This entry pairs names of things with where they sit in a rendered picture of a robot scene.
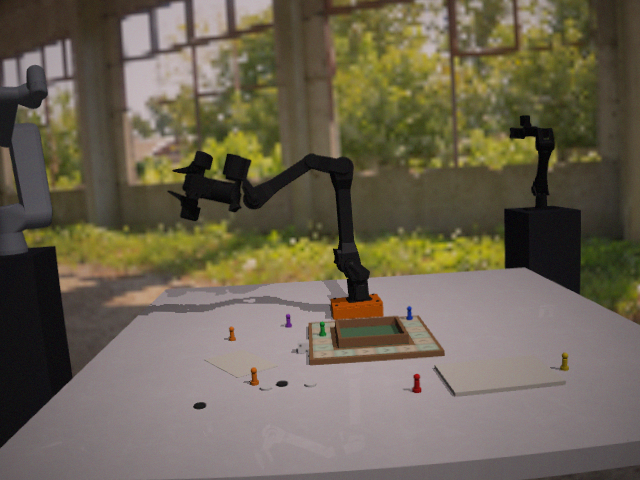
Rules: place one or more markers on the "red game pawn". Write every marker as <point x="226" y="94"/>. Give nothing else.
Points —
<point x="416" y="388"/>

